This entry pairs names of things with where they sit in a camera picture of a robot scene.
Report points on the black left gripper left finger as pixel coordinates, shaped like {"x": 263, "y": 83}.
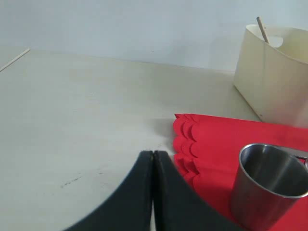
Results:
{"x": 129, "y": 207}

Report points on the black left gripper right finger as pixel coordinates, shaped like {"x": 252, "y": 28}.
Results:
{"x": 177, "y": 207}

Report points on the stainless steel cup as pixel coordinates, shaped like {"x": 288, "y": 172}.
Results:
{"x": 268, "y": 182}

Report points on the silver table knife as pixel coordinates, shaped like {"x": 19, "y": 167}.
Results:
{"x": 303, "y": 155}

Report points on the wooden chopstick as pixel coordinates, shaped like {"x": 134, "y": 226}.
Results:
{"x": 262, "y": 30}

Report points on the red scalloped table cloth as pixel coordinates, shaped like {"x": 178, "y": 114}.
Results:
{"x": 207, "y": 149}

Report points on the cream plastic tub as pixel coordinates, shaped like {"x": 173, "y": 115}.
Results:
{"x": 274, "y": 80}

